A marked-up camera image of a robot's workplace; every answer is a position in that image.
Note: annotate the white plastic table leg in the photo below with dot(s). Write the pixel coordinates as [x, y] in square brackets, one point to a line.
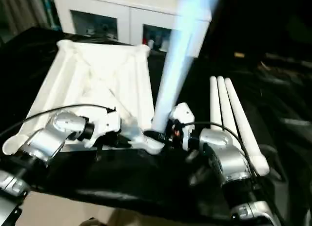
[243, 121]
[215, 101]
[180, 65]
[225, 104]

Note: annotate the white plastic table top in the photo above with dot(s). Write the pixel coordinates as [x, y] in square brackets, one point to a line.
[85, 72]

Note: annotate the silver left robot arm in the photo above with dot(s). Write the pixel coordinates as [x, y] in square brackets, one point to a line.
[46, 140]

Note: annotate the black shiny mat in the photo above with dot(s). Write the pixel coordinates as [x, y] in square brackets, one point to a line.
[136, 177]

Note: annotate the small tan block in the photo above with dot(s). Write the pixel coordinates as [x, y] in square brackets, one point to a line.
[239, 54]

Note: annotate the white cabinet with glass doors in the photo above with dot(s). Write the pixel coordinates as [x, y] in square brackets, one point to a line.
[126, 8]

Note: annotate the dark brown cabinet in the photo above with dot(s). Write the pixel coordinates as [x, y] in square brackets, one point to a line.
[263, 18]

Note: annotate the grey curtain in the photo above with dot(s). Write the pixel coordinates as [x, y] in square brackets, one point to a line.
[22, 8]

